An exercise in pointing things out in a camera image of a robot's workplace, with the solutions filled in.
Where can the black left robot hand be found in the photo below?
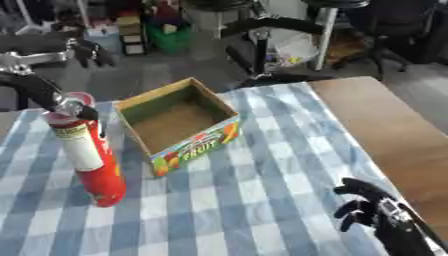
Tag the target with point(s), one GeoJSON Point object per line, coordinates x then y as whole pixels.
{"type": "Point", "coordinates": [32, 88]}

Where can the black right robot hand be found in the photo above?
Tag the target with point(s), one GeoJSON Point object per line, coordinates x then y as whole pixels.
{"type": "Point", "coordinates": [364, 191]}

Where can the red bottle with white label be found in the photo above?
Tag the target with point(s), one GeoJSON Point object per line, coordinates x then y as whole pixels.
{"type": "Point", "coordinates": [96, 166]}

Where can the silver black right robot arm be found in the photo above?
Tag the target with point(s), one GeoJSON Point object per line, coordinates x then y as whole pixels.
{"type": "Point", "coordinates": [408, 230]}

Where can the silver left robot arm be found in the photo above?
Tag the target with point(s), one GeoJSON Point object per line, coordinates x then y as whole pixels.
{"type": "Point", "coordinates": [35, 58]}

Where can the pale blue box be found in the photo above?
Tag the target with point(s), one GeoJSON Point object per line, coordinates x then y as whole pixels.
{"type": "Point", "coordinates": [104, 36]}

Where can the cardboard box with fruit print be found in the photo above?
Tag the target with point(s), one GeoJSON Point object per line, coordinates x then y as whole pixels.
{"type": "Point", "coordinates": [175, 126]}

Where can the green plastic bin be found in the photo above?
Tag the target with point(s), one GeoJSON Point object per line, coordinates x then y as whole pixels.
{"type": "Point", "coordinates": [170, 38]}

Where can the clear plastic bag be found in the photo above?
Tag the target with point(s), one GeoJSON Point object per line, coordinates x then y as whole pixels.
{"type": "Point", "coordinates": [294, 48]}

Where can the white table leg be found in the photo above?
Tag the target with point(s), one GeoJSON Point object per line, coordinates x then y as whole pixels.
{"type": "Point", "coordinates": [325, 36]}

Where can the black swivel chair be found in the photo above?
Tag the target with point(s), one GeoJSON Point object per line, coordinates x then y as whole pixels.
{"type": "Point", "coordinates": [396, 26]}

